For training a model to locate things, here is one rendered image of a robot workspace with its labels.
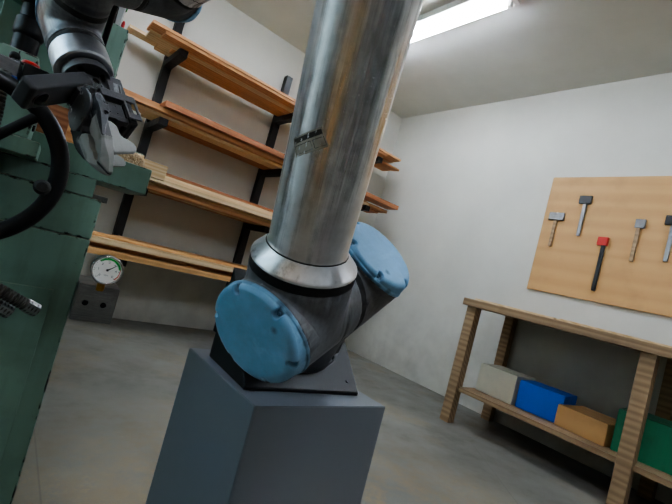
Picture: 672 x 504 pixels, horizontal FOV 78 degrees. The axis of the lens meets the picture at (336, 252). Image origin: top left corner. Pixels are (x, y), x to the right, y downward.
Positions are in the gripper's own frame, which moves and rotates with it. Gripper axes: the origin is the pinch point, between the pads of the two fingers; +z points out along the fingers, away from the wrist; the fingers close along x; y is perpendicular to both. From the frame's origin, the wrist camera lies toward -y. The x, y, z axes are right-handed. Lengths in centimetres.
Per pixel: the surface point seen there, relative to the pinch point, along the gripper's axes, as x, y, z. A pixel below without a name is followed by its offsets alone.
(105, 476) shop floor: 97, 36, 35
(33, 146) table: 17.8, 0.1, -18.5
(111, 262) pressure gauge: 29.1, 15.1, -0.5
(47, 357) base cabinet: 50, 8, 11
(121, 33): 19, 31, -71
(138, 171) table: 19.5, 21.5, -19.1
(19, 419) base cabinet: 60, 5, 20
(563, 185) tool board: -50, 331, -24
